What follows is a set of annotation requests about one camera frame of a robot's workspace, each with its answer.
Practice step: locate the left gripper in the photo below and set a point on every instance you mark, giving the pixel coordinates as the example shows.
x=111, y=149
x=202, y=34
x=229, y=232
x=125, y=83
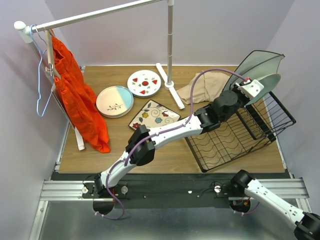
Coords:
x=237, y=91

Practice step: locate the green round plate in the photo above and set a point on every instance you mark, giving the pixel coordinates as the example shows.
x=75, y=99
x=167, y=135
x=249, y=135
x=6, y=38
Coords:
x=269, y=82

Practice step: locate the large square green plate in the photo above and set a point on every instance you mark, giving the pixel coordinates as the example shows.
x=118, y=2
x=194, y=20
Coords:
x=261, y=53

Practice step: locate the square leaf pattern plate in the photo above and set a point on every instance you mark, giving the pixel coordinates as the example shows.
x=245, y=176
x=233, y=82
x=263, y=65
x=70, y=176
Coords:
x=152, y=115

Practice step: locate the white blue rimmed plate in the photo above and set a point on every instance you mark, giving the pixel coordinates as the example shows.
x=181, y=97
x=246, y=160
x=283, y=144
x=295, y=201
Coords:
x=144, y=82

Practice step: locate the cream and teal plate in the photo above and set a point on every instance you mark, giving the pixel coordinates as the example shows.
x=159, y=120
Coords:
x=114, y=101

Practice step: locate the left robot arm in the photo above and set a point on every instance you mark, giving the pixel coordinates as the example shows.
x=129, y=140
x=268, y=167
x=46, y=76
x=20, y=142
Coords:
x=144, y=142

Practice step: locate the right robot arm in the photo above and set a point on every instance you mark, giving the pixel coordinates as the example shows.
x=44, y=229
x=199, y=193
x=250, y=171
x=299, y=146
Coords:
x=305, y=225

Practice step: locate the white clothes rack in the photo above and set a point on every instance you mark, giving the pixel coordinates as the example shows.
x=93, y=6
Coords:
x=26, y=31

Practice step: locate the beige cloth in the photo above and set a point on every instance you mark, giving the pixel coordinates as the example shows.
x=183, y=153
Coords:
x=208, y=87

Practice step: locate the orange garment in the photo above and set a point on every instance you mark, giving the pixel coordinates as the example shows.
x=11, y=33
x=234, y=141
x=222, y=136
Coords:
x=79, y=99

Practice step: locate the wooden clip hanger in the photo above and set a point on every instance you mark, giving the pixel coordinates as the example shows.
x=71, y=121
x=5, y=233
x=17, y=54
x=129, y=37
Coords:
x=50, y=54

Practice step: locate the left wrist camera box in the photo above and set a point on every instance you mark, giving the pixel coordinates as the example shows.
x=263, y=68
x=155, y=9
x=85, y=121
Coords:
x=251, y=88

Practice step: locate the black wire dish rack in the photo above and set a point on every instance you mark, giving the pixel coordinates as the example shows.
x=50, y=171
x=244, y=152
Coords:
x=248, y=140

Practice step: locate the black mounting rail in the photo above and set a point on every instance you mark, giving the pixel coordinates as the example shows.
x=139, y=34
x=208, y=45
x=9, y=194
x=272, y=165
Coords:
x=161, y=191

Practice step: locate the blue wire hanger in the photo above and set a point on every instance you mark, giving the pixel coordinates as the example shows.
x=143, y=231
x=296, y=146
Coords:
x=42, y=53

